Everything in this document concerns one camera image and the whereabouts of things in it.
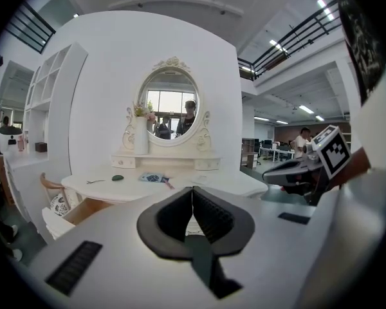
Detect white round appliance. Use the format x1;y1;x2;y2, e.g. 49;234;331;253
0;125;24;156

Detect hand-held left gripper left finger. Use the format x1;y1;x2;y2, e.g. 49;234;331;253
136;187;194;260

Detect wooden drawer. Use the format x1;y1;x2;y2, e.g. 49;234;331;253
41;196;114;240

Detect black balcony railing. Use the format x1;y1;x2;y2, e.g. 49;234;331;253
5;1;57;55
237;0;344;82

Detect white shelf unit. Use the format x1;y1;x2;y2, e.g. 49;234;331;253
3;42;89;225

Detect person's white patterned shirt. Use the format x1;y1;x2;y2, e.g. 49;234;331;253
336;0;386;186

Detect wooden chair with patterned cushion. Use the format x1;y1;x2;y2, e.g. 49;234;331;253
39;171;73;219

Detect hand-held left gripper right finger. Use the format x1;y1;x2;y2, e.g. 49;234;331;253
192;185;256;258

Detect white oval vanity mirror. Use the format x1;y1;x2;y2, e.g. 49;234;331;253
121;55;213;156

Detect white vase with flowers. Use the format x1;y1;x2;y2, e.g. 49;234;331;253
132;101;157;156

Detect blue patterned packet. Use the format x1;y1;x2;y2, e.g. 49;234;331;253
138;171;165;184

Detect small white vanity drawer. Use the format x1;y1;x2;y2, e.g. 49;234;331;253
111;154;138;170

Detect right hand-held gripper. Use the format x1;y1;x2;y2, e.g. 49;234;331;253
262;124;353;206

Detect white table top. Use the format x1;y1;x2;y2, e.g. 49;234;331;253
60;168;270;204

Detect person's right forearm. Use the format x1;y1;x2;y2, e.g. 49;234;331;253
327;145;372;191

